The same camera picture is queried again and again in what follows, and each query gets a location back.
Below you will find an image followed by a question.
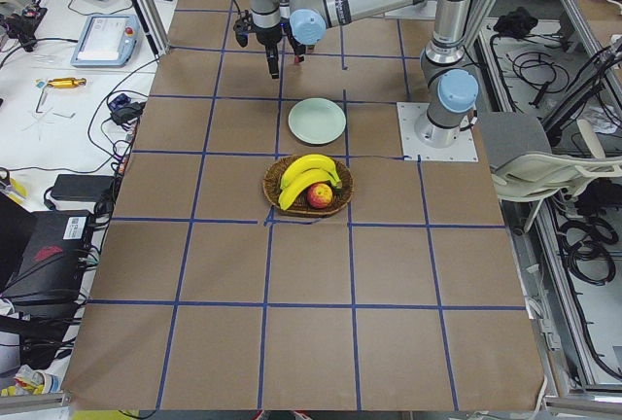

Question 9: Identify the brown wicker basket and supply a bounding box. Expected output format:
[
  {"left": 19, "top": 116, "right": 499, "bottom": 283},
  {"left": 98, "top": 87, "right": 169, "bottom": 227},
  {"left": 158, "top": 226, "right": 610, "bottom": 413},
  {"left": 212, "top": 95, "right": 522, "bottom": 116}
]
[{"left": 262, "top": 154, "right": 354, "bottom": 217}]

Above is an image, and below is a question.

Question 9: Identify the light green plate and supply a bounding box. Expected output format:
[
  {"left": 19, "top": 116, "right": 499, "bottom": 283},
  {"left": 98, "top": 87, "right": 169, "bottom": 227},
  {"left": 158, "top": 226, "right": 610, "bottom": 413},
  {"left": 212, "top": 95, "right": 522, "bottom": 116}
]
[{"left": 288, "top": 98, "right": 346, "bottom": 145}]

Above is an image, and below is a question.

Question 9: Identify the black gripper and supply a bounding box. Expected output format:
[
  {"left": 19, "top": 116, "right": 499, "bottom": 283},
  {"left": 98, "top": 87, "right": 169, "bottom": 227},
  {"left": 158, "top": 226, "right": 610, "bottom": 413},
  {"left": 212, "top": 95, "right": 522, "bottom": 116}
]
[{"left": 256, "top": 25, "right": 306, "bottom": 79}]

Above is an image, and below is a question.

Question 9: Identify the aluminium frame post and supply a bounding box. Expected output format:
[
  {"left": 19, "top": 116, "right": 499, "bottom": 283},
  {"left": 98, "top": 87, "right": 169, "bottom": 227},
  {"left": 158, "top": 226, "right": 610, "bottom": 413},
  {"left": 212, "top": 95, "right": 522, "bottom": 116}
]
[{"left": 130, "top": 0, "right": 169, "bottom": 57}]

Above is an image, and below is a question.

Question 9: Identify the blue teach pendant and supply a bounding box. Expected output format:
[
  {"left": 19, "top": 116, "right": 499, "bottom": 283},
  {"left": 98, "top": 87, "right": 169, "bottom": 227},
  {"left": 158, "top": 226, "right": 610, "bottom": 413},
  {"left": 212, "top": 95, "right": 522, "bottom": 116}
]
[{"left": 70, "top": 15, "right": 141, "bottom": 68}]

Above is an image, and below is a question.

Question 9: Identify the red yellow apple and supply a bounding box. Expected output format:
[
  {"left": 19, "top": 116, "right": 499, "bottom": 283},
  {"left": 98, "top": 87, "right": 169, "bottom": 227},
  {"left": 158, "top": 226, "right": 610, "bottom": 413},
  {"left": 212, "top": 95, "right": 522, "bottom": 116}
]
[{"left": 306, "top": 183, "right": 333, "bottom": 209}]

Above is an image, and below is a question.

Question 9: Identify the black computer tower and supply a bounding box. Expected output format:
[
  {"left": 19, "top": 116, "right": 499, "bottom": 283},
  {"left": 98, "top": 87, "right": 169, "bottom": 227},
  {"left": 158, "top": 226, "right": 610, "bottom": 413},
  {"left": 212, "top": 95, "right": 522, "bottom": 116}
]
[{"left": 1, "top": 210, "right": 94, "bottom": 301}]

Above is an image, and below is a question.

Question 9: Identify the yellow metal tool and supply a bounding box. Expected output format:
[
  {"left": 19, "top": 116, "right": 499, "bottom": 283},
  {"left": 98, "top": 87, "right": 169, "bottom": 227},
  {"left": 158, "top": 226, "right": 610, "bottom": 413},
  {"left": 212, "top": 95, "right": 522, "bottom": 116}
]
[{"left": 35, "top": 77, "right": 87, "bottom": 89}]

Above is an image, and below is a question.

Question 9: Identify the yellow banana bunch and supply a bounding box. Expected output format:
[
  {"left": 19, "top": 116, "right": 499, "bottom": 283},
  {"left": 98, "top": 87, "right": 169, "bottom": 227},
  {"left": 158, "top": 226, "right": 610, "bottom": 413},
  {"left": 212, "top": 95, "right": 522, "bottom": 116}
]
[{"left": 278, "top": 154, "right": 342, "bottom": 210}]

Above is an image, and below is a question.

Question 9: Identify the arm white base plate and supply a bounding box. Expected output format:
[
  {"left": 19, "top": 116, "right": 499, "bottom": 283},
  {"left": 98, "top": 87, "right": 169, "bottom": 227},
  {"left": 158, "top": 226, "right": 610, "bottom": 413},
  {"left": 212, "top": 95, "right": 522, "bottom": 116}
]
[{"left": 397, "top": 102, "right": 478, "bottom": 162}]

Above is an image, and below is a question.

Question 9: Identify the black power adapter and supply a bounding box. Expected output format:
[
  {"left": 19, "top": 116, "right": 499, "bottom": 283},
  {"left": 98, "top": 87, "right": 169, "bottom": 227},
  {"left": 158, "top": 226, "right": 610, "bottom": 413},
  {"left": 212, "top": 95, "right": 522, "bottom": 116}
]
[{"left": 50, "top": 174, "right": 114, "bottom": 202}]

